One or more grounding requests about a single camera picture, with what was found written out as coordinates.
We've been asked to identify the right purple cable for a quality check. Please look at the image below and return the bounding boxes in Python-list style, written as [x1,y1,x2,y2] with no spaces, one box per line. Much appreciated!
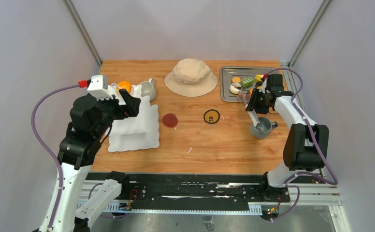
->
[261,67,339,187]

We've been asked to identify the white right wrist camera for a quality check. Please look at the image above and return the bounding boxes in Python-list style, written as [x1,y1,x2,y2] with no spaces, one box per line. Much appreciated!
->
[261,74,284,92]

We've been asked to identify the yellow cake slice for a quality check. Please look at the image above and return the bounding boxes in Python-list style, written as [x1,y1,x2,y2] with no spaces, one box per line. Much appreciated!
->
[255,74,263,82]

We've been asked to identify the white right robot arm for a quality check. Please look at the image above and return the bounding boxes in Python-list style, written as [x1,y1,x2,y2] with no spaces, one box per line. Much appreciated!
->
[245,89,329,202]

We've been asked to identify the dark red round coaster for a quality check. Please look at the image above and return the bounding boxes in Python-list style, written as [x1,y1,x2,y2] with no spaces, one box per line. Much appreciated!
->
[162,113,178,128]

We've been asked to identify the orange macaron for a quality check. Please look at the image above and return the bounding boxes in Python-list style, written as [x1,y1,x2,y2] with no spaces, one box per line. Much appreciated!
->
[116,81,132,93]

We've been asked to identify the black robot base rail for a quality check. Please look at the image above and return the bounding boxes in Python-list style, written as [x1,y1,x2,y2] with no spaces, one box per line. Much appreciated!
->
[75,172,342,221]

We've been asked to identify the small orange round biscuit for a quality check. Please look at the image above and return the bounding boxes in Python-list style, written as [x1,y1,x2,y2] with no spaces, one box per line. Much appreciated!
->
[231,76,241,83]

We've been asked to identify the white ceramic mug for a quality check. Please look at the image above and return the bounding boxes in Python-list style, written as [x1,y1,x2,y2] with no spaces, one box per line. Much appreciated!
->
[140,78,157,102]

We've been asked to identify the white tiered dessert stand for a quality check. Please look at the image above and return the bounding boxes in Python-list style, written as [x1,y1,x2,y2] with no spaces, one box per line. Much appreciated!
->
[108,84,159,153]

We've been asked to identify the metal serving tray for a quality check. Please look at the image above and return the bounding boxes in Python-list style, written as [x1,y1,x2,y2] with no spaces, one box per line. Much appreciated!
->
[219,66,274,102]

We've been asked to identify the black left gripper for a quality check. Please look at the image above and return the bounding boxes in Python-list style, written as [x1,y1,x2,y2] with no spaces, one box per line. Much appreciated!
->
[94,87,141,138]

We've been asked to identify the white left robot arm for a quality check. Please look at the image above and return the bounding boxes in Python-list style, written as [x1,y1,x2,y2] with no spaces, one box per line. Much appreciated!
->
[37,90,141,232]

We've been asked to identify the white chocolate donut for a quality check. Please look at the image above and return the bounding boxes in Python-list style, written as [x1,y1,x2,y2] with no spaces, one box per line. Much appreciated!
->
[229,83,243,95]

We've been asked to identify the grey ceramic mug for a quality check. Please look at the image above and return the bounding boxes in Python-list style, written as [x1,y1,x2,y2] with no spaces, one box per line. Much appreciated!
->
[250,117,278,140]

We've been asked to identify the yellow black round coaster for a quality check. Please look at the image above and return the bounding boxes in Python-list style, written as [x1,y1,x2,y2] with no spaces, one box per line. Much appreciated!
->
[203,109,221,124]

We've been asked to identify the beige bucket hat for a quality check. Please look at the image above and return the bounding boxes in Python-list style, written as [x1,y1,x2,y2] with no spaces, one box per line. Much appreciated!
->
[164,58,218,97]

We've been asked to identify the metal food tongs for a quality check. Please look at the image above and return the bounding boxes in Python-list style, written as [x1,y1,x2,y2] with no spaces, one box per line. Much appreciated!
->
[238,89,260,127]

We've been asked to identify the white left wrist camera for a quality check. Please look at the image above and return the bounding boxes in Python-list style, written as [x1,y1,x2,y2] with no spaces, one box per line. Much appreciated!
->
[78,74,116,101]

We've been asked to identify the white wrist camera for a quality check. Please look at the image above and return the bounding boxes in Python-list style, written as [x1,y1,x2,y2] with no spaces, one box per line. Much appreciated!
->
[261,74,284,92]
[78,74,116,101]

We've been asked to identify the green macaron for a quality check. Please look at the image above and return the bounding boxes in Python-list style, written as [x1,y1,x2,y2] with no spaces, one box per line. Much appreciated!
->
[240,77,255,89]

